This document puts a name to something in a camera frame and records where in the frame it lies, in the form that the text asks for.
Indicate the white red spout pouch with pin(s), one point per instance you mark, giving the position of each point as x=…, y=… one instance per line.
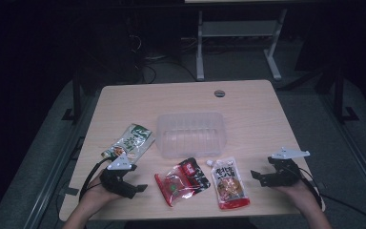
x=230, y=186

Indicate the white metal table frame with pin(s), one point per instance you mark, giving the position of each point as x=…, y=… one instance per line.
x=238, y=28

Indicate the clear plastic container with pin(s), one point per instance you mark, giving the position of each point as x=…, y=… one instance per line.
x=190, y=135

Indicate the grey tape piece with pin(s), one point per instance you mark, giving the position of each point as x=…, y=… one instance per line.
x=71, y=191

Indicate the person's left hand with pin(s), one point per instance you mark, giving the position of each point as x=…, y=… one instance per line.
x=97, y=192

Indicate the black metal stand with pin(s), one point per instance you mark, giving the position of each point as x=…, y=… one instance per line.
x=339, y=95

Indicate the green food pouch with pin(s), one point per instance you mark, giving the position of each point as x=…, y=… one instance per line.
x=130, y=141

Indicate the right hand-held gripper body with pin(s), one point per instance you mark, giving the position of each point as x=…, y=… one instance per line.
x=282, y=173

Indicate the grey table grommet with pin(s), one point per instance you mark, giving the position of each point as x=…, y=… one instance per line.
x=219, y=93

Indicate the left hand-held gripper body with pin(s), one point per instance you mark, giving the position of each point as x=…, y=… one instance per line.
x=117, y=183

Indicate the red clear snack packet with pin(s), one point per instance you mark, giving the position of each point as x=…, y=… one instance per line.
x=179, y=184

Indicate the person's right hand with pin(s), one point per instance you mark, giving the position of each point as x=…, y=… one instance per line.
x=298, y=192

